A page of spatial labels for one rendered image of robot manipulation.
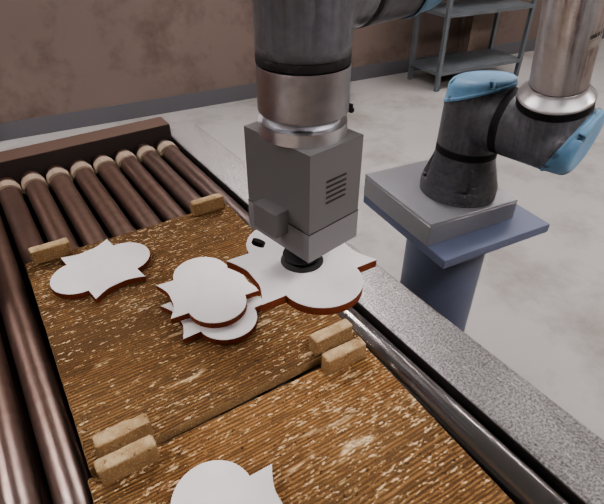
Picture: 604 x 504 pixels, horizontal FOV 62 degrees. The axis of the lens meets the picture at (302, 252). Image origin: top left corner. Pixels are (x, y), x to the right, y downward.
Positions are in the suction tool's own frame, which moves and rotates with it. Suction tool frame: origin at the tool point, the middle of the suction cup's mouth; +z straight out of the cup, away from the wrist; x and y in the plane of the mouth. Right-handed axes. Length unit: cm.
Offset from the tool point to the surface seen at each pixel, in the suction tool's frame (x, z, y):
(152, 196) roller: 10, 19, -55
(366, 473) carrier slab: -3.8, 16.5, 13.7
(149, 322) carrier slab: -8.9, 16.5, -20.9
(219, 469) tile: -14.7, 15.6, 3.7
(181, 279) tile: -1.8, 14.5, -23.6
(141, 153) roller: 18, 18, -74
